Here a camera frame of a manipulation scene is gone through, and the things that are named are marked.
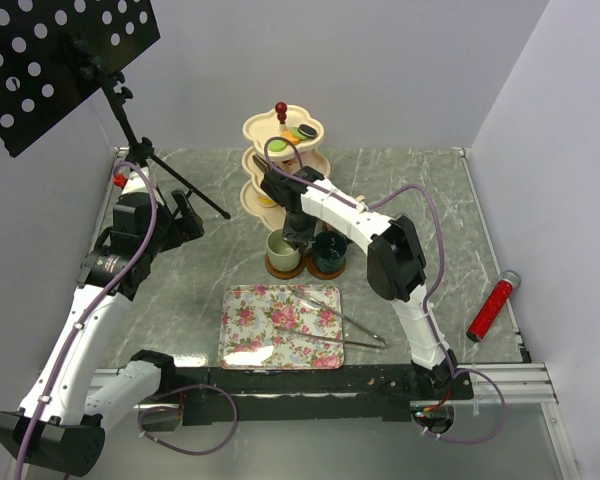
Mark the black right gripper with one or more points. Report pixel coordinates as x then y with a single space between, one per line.
298 239

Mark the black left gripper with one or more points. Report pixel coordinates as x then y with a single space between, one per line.
184 228

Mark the light green cup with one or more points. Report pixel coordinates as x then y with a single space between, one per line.
282 256

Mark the brown wooden saucer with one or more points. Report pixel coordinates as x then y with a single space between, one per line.
317 273
284 275

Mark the dark green mug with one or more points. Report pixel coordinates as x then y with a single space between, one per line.
328 251

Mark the chocolate cake slice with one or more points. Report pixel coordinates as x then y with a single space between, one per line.
260 163

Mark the orange macaron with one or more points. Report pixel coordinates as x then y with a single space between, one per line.
287 134

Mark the cream three-tier cake stand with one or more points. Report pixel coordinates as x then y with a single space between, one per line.
257 130

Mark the colourful macarons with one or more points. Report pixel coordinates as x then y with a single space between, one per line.
308 131

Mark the black perforated music stand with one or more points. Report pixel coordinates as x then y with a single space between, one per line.
55 54

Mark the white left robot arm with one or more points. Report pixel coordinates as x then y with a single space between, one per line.
60 425

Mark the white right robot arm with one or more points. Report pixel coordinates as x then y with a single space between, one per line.
395 259

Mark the floral serving tray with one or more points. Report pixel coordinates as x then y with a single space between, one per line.
281 327

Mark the red glitter microphone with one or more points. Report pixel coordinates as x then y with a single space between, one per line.
507 282

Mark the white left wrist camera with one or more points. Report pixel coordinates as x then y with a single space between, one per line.
133 183

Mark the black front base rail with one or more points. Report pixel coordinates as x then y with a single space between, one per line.
351 391

